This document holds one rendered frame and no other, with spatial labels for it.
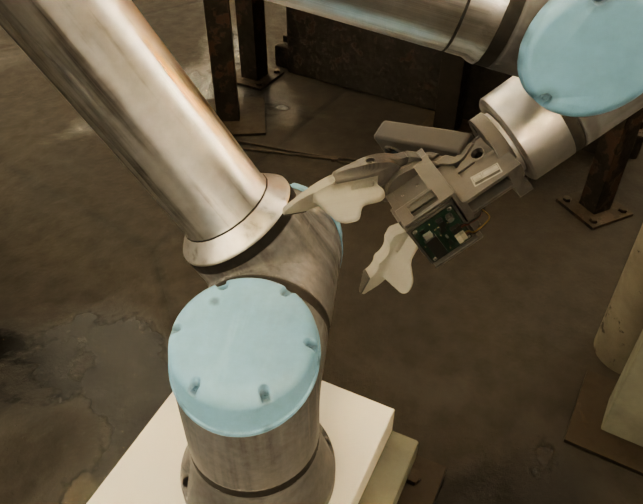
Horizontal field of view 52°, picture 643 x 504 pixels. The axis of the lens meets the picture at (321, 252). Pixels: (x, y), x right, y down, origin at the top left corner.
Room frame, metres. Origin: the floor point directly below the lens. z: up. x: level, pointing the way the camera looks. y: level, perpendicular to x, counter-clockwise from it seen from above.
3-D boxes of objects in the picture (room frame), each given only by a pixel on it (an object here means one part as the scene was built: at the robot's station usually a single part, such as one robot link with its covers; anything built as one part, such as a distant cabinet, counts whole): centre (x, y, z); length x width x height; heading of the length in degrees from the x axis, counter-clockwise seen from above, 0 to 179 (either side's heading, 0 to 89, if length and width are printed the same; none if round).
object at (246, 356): (0.43, 0.08, 0.35); 0.17 x 0.15 x 0.18; 172
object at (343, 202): (0.47, -0.02, 0.56); 0.09 x 0.06 x 0.03; 107
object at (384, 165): (0.50, -0.05, 0.56); 0.09 x 0.02 x 0.05; 107
